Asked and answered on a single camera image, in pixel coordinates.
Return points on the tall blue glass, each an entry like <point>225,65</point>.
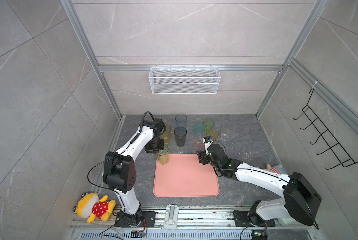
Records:
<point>181,120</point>

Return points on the short yellow glass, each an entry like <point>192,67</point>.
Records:
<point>212,134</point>

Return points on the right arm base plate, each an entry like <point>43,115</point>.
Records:
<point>245,219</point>

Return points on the yellow plush toy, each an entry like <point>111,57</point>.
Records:
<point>91,207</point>

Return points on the pink tray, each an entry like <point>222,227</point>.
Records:
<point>184,176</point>

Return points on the tall yellow glass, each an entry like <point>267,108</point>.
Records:
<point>166,134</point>

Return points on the black wall hook rack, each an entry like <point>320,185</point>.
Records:
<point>325,135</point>

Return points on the white clamp on rail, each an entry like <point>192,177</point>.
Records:
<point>171,217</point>

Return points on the tall green glass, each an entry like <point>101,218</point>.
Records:
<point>163,155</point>

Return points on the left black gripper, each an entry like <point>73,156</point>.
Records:
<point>150,150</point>

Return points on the short green glass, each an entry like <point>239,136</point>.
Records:
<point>209,124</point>

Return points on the tall dark grey glass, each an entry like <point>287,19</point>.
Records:
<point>180,136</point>

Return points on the clear glass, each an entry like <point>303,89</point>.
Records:
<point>228,129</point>

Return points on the pink glass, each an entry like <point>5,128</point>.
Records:
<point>198,141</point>

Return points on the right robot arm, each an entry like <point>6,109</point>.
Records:
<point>297,197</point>

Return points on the white wire basket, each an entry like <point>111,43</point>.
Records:
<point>184,80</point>

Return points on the doll plush toy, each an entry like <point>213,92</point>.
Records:
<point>275,169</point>

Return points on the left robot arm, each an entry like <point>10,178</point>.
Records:
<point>119,167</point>

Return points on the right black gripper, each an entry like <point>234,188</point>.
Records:
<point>202,156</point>

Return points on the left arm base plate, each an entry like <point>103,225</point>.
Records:
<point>139,220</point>

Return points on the teal dimpled glass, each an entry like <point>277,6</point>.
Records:
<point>199,128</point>

